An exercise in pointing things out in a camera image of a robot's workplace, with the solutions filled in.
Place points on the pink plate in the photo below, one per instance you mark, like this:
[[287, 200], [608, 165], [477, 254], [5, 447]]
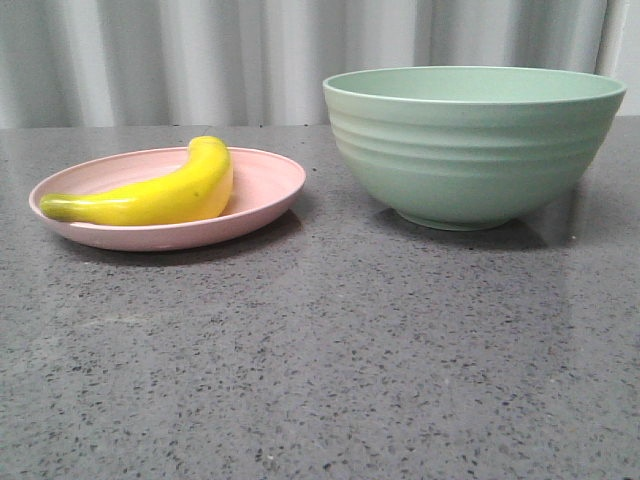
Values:
[[266, 185]]

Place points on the green ribbed bowl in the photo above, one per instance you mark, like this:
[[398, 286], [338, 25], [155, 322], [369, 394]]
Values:
[[469, 147]]

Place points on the yellow banana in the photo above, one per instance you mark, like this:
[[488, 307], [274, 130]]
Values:
[[199, 190]]

